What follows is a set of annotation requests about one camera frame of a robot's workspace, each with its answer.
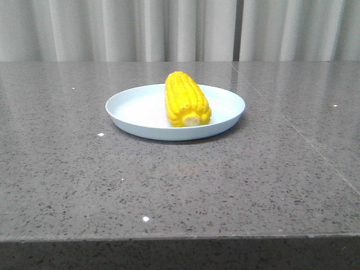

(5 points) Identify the yellow corn cob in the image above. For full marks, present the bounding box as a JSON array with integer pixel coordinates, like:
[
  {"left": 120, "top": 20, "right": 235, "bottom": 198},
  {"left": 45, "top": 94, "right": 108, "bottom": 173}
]
[{"left": 165, "top": 71, "right": 212, "bottom": 127}]

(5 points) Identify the light blue plate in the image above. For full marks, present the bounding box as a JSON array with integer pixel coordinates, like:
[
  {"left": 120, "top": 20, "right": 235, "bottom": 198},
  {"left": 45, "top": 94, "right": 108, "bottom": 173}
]
[{"left": 105, "top": 84, "right": 245, "bottom": 141}]

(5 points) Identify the grey pleated curtain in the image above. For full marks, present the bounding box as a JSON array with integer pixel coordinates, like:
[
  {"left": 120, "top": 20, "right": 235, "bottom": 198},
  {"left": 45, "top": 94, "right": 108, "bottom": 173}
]
[{"left": 1, "top": 1, "right": 359, "bottom": 62}]

